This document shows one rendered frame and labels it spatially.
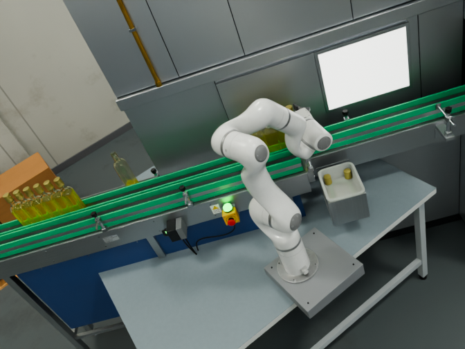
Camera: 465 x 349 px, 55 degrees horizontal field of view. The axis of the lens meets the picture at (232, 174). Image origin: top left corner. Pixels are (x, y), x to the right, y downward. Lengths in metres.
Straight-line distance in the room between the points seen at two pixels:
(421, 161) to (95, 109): 3.49
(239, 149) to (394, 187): 1.14
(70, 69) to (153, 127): 2.72
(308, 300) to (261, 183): 0.61
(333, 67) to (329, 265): 0.91
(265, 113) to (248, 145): 0.15
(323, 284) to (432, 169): 1.12
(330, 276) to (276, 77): 0.93
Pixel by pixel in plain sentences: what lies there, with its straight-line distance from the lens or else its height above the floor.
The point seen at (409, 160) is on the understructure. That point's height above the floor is 0.66.
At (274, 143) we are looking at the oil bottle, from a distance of 2.16.
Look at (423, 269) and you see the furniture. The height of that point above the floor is 0.11.
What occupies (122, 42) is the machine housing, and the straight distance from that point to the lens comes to 2.09.
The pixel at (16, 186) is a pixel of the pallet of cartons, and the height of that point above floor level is 0.71.
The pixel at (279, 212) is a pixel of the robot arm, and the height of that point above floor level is 1.25.
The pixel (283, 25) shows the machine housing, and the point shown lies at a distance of 2.08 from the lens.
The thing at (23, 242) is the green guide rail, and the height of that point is 1.12.
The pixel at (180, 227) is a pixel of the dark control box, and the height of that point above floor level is 1.00.
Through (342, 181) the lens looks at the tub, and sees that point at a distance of 2.21.
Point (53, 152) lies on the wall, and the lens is 5.16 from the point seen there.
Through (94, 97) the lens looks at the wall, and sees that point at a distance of 5.06.
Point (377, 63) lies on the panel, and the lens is 2.25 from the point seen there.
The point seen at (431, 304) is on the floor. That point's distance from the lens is 2.89.
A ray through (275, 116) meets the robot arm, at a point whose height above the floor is 1.58.
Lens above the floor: 2.46
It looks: 38 degrees down
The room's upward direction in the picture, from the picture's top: 23 degrees counter-clockwise
